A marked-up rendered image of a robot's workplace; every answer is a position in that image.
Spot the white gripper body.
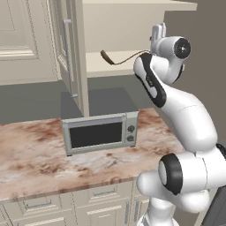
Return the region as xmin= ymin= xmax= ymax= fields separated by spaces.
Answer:
xmin=150 ymin=22 xmax=168 ymax=41

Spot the grey microwave oven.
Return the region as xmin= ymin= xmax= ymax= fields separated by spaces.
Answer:
xmin=60 ymin=87 xmax=140 ymax=157

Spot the cream base cupboard door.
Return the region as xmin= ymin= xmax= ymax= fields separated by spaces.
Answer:
xmin=74 ymin=199 xmax=132 ymax=226
xmin=11 ymin=215 xmax=75 ymax=226
xmin=131 ymin=196 xmax=152 ymax=226

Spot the cream drawer front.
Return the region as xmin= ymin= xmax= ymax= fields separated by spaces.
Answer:
xmin=2 ymin=193 xmax=64 ymax=220
xmin=72 ymin=181 xmax=134 ymax=207

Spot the dark grey appliance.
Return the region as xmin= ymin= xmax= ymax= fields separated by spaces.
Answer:
xmin=200 ymin=185 xmax=226 ymax=226

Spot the cream wall cabinet body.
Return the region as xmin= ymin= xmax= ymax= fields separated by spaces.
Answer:
xmin=81 ymin=0 xmax=199 ymax=79

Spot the grey cabinet door handle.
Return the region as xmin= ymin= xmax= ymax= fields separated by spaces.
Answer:
xmin=63 ymin=19 xmax=79 ymax=99

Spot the cream closed wall cabinet door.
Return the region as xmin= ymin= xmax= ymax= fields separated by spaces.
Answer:
xmin=0 ymin=0 xmax=59 ymax=87

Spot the grey drawer handle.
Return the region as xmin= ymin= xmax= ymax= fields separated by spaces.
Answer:
xmin=23 ymin=200 xmax=53 ymax=211
xmin=92 ymin=189 xmax=117 ymax=198

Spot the grey cupboard door handle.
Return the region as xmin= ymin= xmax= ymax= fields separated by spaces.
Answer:
xmin=124 ymin=200 xmax=131 ymax=225
xmin=133 ymin=200 xmax=140 ymax=223

